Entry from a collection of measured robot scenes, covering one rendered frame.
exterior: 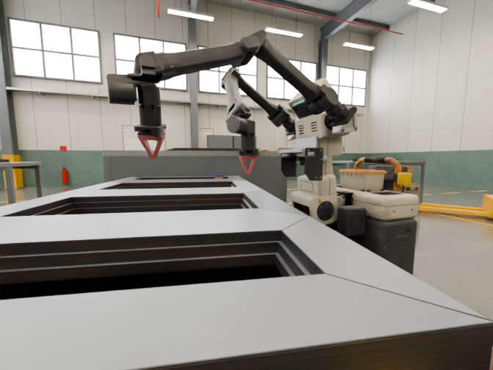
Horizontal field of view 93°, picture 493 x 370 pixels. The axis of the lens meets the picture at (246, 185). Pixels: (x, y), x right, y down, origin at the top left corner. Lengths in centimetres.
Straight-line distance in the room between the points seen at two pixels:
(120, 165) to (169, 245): 145
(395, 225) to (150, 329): 128
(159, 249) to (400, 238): 123
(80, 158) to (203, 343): 1040
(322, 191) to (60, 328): 115
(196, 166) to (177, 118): 851
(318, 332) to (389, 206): 115
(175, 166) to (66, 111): 918
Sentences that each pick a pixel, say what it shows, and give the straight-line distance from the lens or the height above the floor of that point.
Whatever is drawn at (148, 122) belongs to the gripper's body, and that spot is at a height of 109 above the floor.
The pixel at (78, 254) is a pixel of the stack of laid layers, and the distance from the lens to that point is 44.
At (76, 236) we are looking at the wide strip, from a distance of 46.
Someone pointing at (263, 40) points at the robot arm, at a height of 142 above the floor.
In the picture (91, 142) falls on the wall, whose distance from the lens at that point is 1044.
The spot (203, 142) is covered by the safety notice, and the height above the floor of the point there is 170.
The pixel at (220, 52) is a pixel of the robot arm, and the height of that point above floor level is 133.
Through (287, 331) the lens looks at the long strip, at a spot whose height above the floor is 87.
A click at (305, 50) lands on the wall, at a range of 1282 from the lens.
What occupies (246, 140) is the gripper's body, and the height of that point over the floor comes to 106.
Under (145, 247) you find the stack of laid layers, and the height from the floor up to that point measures 85.
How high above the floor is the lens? 99
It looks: 6 degrees down
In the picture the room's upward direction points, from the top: straight up
